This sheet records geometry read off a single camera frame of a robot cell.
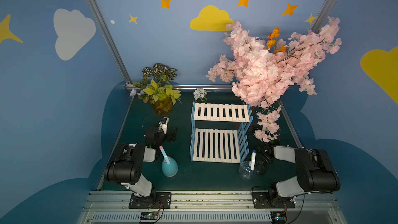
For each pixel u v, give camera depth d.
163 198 0.76
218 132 0.98
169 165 0.78
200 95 1.04
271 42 0.74
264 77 0.57
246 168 0.78
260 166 0.76
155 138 0.74
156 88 0.90
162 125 0.81
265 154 0.70
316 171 0.46
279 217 0.72
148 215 0.72
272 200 0.68
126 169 0.45
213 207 0.74
